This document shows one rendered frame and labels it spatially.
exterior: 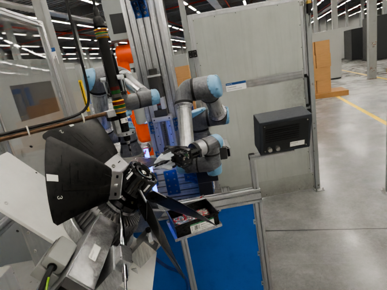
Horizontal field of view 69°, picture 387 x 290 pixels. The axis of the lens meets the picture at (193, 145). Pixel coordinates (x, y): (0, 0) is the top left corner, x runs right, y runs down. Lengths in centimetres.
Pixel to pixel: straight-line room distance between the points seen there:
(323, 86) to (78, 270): 877
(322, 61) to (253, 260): 776
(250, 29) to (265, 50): 25
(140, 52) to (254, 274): 158
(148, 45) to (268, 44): 134
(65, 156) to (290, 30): 256
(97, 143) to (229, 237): 95
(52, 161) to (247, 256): 129
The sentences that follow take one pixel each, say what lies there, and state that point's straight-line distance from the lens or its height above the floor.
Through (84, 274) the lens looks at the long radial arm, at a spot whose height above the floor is 112.
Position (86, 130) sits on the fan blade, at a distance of 112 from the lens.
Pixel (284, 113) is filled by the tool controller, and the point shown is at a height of 124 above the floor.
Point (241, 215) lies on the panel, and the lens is 162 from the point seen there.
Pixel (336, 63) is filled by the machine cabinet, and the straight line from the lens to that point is 1329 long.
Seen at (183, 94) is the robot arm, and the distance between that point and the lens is 143.
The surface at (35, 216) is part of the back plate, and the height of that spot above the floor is 118.
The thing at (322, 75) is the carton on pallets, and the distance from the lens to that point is 913.
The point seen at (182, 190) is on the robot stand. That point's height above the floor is 74.
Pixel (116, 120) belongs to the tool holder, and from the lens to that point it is 103.
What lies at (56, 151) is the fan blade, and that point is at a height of 140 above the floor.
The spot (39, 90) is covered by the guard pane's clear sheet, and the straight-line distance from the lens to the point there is 220.
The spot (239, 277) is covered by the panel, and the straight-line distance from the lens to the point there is 186.
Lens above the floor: 155
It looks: 16 degrees down
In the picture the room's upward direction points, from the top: 10 degrees counter-clockwise
